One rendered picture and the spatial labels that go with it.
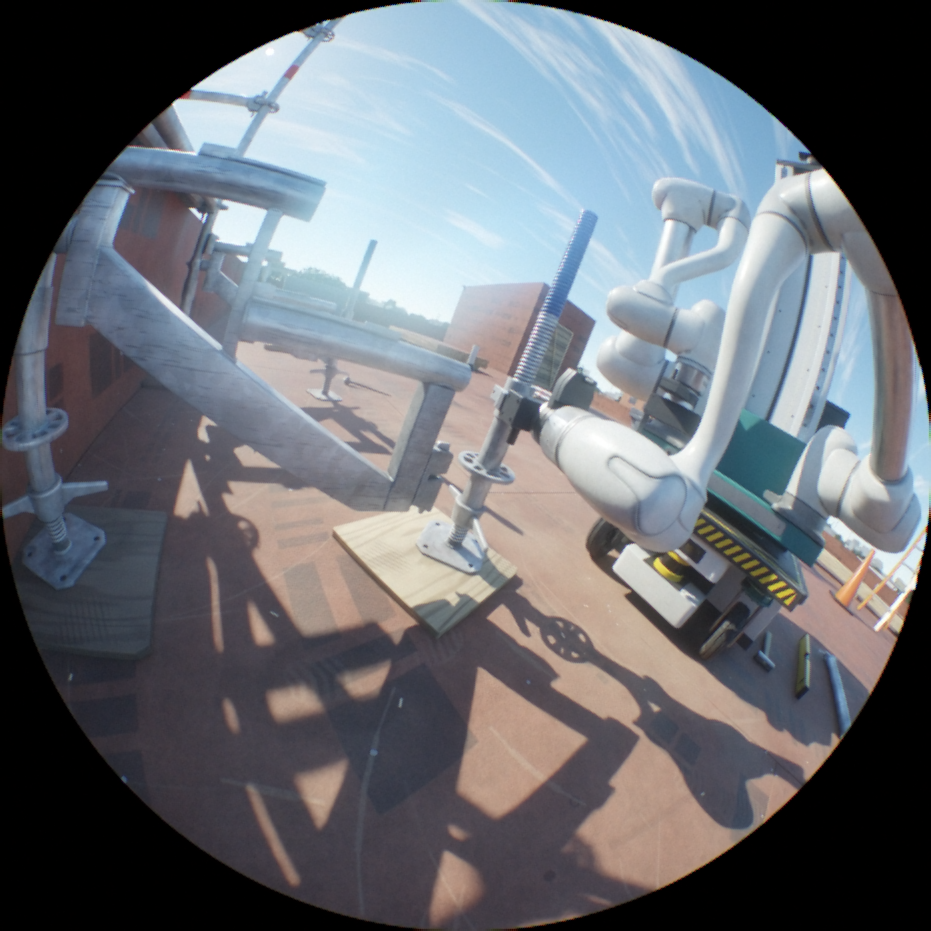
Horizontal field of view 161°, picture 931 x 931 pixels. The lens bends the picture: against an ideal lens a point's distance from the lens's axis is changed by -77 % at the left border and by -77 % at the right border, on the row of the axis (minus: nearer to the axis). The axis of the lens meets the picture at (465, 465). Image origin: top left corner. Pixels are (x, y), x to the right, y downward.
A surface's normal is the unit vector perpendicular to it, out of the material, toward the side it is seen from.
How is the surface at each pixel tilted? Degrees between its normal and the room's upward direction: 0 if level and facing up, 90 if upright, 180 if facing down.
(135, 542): 0
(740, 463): 90
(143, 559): 0
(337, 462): 90
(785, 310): 90
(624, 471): 73
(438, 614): 0
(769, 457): 90
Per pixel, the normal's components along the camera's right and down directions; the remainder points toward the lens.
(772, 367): -0.80, -0.10
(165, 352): 0.54, 0.48
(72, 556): 0.35, -0.87
